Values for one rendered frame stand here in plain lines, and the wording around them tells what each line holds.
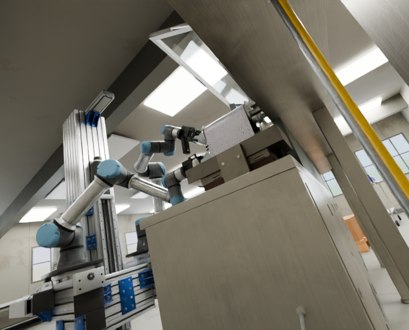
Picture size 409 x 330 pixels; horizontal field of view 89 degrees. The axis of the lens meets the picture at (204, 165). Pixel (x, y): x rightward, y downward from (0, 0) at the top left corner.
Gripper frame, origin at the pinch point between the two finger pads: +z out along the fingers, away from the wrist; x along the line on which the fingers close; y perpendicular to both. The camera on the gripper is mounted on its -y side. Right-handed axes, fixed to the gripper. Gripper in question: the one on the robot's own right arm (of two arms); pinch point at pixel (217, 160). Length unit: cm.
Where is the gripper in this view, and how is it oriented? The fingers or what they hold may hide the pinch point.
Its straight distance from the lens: 102.8
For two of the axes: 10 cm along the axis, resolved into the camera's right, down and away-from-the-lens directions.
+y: -2.7, -9.0, 3.4
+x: 5.4, 1.5, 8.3
